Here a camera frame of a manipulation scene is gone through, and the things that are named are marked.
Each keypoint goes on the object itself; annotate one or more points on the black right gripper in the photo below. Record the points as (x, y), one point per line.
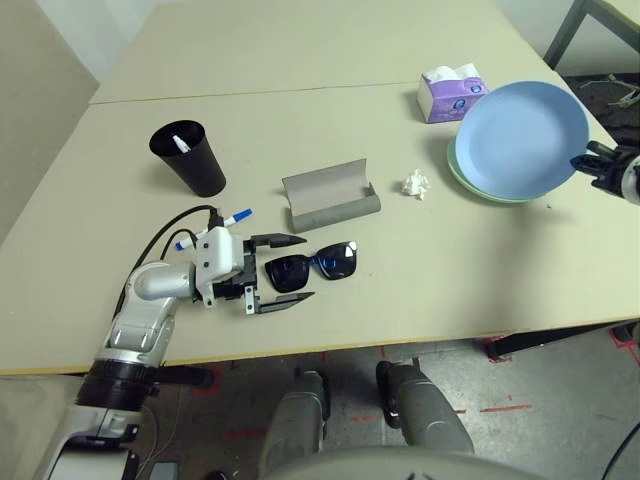
(610, 172)

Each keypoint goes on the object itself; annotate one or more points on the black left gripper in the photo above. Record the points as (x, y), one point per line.
(235, 287)

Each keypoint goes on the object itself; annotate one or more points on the black sunglasses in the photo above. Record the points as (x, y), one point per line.
(290, 272)

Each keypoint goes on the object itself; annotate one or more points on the white marker pen blue cap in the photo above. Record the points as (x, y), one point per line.
(240, 216)

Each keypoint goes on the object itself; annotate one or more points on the blue plastic plate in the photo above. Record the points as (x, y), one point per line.
(520, 140)

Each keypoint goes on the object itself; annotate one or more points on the grey felt glasses case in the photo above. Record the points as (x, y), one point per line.
(325, 190)

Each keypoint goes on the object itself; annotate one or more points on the white tissue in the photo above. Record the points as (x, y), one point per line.
(415, 184)

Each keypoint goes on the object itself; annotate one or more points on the white tangled floor debris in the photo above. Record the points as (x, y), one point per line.
(627, 99)

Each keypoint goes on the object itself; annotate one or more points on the neighbouring table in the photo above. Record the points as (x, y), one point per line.
(567, 32)

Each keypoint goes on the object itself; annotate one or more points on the black plastic cup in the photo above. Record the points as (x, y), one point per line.
(197, 165)

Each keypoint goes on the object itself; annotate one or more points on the green plastic plate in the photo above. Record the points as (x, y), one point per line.
(452, 162)

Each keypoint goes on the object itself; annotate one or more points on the black table base bar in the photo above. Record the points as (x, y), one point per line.
(550, 336)
(185, 376)

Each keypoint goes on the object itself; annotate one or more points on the grey left robot leg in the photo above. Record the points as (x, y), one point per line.
(295, 420)

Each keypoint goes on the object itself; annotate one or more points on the grey robot leg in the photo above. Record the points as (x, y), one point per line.
(430, 415)
(295, 420)

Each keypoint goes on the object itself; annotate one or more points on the purple tissue pack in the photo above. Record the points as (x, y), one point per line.
(450, 102)

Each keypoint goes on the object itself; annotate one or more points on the grey right robot leg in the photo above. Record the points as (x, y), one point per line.
(430, 415)

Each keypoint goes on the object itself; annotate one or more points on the grey robot torso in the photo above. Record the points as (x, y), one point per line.
(400, 467)

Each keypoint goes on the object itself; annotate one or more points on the grey floor box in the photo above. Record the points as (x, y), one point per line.
(164, 471)

